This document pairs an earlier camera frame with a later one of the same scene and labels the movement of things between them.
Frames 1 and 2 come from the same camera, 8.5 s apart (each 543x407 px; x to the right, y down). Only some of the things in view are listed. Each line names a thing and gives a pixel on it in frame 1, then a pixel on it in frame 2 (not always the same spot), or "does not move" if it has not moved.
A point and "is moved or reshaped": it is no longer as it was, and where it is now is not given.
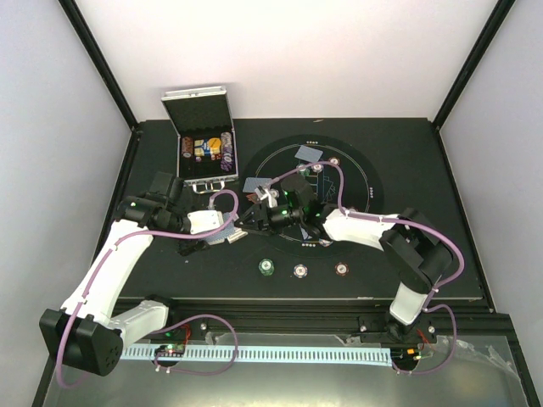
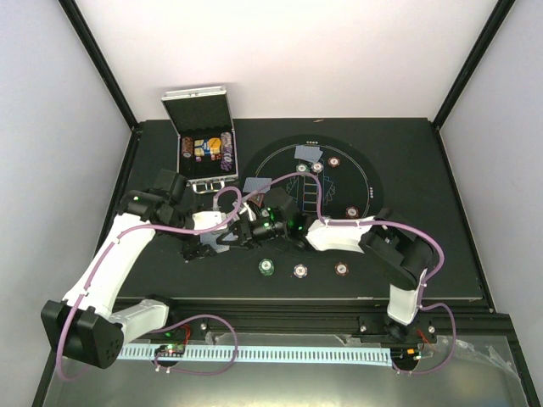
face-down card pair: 251,183 does not move
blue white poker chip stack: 300,270 does not move
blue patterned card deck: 221,236 is moved or reshaped
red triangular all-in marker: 253,197 does not move
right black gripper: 261,214 to 245,236
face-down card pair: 309,153 does not move
